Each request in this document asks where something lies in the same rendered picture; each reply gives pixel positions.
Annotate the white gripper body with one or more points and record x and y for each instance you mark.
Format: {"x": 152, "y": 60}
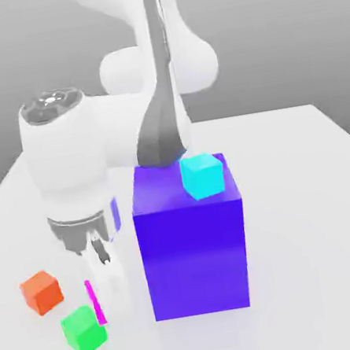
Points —
{"x": 111, "y": 287}

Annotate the large blue box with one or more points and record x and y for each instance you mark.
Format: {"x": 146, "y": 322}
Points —
{"x": 194, "y": 254}

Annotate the small green cube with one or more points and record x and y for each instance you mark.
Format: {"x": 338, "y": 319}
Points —
{"x": 83, "y": 332}

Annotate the small cyan cube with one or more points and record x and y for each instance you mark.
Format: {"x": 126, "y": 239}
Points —
{"x": 202, "y": 175}

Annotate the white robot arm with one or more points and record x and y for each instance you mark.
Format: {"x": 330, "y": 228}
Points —
{"x": 63, "y": 154}

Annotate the small orange cube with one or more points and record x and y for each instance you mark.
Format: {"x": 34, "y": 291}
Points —
{"x": 42, "y": 293}

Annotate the small magenta cube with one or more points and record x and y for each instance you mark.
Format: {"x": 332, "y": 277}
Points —
{"x": 96, "y": 305}

